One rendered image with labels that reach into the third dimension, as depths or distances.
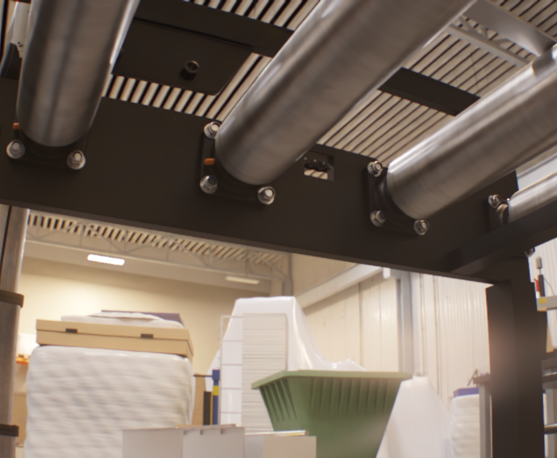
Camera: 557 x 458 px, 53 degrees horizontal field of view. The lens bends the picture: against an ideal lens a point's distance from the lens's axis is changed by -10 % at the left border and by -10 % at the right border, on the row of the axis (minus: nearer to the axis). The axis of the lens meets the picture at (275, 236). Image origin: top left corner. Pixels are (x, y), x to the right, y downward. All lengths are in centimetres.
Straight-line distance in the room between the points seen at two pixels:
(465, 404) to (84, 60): 709
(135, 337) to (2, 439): 300
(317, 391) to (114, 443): 151
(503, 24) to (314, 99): 27
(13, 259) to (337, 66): 93
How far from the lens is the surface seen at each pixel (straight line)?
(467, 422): 747
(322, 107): 70
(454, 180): 91
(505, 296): 121
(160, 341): 421
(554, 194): 112
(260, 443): 264
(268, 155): 80
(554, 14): 1297
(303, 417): 331
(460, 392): 780
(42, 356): 434
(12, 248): 139
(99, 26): 61
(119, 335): 425
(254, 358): 459
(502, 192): 131
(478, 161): 87
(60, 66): 66
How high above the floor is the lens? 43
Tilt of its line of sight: 20 degrees up
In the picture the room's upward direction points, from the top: 1 degrees clockwise
